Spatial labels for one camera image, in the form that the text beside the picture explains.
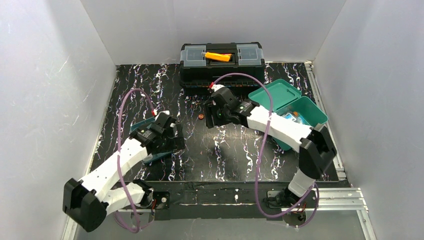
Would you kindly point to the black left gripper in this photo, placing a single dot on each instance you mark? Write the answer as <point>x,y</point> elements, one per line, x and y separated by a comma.
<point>177,139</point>

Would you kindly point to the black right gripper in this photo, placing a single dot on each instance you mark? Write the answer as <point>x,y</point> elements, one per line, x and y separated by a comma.
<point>209,116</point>

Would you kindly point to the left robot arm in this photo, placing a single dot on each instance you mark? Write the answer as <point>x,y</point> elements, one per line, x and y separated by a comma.
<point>89,200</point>

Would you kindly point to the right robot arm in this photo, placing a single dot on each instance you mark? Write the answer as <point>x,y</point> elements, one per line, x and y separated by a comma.
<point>314,144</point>

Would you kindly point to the green medicine box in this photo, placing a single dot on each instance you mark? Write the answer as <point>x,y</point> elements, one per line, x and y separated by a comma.
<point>287,98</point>

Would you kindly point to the black toolbox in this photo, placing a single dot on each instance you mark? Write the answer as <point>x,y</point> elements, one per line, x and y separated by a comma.
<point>197,71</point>

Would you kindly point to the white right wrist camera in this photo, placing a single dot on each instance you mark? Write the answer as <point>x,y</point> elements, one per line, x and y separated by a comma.
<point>216,88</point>

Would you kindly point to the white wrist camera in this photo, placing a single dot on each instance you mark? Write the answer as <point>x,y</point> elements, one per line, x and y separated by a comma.
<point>168,121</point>
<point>216,88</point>

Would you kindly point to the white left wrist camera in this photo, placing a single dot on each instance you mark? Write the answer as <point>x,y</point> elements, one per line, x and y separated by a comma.
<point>168,121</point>

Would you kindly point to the orange toolbox handle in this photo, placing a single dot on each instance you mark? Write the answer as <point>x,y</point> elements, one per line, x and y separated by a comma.
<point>220,57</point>

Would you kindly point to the aluminium rail frame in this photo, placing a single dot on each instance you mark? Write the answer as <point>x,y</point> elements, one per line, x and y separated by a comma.
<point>209,196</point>

